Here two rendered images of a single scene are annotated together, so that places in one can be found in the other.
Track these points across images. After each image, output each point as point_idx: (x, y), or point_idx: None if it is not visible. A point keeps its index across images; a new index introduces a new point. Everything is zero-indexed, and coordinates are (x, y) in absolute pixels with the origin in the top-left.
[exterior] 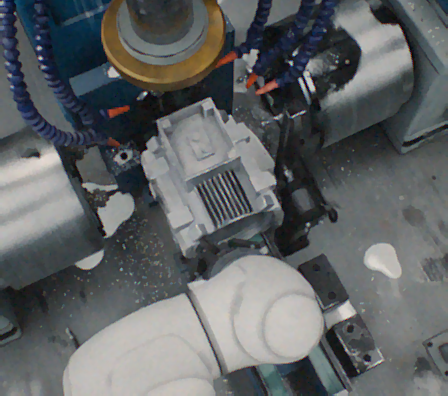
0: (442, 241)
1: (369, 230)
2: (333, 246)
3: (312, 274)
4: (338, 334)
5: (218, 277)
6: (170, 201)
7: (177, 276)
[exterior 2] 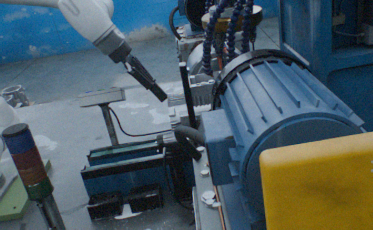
0: None
1: None
2: (167, 216)
3: (151, 186)
4: (114, 190)
5: (103, 5)
6: None
7: None
